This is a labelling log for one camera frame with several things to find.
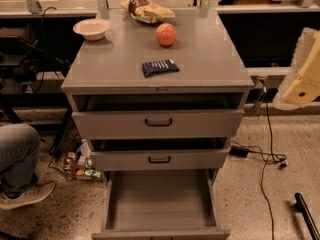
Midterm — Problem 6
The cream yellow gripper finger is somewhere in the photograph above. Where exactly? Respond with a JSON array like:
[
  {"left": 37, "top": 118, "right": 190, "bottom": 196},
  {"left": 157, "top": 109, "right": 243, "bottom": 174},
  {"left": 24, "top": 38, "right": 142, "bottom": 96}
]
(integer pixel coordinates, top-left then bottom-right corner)
[{"left": 273, "top": 27, "right": 320, "bottom": 110}]

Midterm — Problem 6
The white bowl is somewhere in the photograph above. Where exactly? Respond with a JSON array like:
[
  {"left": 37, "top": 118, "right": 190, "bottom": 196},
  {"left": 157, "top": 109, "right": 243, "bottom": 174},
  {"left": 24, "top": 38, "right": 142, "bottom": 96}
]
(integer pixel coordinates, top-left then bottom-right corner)
[{"left": 73, "top": 19, "right": 110, "bottom": 41}]

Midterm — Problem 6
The yellow brown chip bag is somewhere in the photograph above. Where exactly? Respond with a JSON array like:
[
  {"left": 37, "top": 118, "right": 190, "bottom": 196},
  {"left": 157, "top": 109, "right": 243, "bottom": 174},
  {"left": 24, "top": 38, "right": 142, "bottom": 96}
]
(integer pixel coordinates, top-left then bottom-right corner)
[{"left": 120, "top": 0, "right": 175, "bottom": 24}]

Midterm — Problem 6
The person leg in jeans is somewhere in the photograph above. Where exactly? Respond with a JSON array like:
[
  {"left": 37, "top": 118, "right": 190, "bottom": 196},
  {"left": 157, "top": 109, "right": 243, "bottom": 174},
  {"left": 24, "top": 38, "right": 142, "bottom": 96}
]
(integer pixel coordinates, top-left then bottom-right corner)
[{"left": 0, "top": 124, "right": 40, "bottom": 195}]

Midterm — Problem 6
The black power adapter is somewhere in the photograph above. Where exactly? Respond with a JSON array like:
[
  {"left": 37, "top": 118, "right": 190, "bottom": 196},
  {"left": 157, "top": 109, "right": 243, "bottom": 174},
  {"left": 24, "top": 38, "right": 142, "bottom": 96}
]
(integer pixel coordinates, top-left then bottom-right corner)
[{"left": 229, "top": 146, "right": 249, "bottom": 158}]

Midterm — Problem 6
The dark blue rxbar wrapper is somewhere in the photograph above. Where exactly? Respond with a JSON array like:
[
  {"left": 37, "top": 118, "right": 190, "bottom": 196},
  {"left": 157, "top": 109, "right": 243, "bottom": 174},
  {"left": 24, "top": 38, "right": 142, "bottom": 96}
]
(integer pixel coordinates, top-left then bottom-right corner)
[{"left": 142, "top": 59, "right": 180, "bottom": 78}]

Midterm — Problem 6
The grey drawer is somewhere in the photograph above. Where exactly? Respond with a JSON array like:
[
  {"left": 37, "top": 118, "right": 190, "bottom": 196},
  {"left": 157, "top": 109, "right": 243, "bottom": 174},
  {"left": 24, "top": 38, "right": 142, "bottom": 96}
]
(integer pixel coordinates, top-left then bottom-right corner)
[
  {"left": 90, "top": 138, "right": 228, "bottom": 171},
  {"left": 70, "top": 93, "right": 244, "bottom": 140},
  {"left": 92, "top": 169, "right": 230, "bottom": 240}
]

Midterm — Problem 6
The black metal bar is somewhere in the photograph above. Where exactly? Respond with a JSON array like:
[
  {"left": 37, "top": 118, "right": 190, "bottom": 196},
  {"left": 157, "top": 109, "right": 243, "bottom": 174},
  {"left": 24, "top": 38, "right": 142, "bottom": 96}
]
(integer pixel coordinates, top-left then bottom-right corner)
[{"left": 294, "top": 193, "right": 320, "bottom": 240}]

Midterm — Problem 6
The grey sneaker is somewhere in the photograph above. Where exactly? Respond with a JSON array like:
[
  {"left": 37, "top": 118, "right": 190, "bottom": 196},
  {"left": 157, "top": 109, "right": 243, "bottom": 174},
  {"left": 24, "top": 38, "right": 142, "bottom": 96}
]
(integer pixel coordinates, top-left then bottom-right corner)
[{"left": 0, "top": 182, "right": 56, "bottom": 210}]

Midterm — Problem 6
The wire basket with groceries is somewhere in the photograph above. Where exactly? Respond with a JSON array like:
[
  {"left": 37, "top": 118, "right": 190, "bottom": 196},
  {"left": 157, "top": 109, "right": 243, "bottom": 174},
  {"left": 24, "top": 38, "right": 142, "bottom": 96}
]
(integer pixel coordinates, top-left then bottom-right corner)
[{"left": 48, "top": 129, "right": 102, "bottom": 182}]

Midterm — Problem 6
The grey drawer cabinet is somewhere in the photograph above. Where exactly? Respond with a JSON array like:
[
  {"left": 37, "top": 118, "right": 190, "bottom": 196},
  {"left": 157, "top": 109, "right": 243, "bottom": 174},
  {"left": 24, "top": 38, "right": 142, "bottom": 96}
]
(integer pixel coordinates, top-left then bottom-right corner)
[{"left": 60, "top": 7, "right": 255, "bottom": 185}]

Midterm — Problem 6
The grey bottom drawer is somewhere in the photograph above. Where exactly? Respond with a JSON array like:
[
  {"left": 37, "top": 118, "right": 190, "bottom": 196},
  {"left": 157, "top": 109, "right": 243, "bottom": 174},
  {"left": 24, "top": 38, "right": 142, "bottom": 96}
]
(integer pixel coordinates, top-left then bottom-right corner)
[{"left": 92, "top": 169, "right": 230, "bottom": 240}]

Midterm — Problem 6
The grey top drawer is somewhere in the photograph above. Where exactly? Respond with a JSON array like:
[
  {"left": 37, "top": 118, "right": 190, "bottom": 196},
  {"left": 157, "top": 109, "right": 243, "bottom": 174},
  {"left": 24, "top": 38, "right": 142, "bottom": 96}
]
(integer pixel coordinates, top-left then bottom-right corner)
[{"left": 70, "top": 93, "right": 244, "bottom": 140}]

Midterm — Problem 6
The black power cable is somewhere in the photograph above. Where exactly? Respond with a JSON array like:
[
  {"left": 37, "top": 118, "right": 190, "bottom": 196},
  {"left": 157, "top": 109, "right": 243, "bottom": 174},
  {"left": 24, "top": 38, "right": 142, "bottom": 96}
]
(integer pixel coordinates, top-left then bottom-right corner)
[{"left": 229, "top": 80, "right": 288, "bottom": 240}]

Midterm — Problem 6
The orange round fruit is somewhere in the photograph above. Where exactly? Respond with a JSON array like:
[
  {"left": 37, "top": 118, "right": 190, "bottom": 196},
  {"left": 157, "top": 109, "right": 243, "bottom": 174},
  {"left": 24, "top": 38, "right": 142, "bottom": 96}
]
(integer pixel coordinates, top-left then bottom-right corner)
[{"left": 156, "top": 23, "right": 177, "bottom": 47}]

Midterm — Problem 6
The grey middle drawer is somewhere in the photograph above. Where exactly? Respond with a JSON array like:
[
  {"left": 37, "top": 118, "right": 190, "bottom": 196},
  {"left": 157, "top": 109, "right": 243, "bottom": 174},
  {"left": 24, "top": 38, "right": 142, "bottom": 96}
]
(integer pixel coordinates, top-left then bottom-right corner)
[{"left": 90, "top": 138, "right": 228, "bottom": 171}]

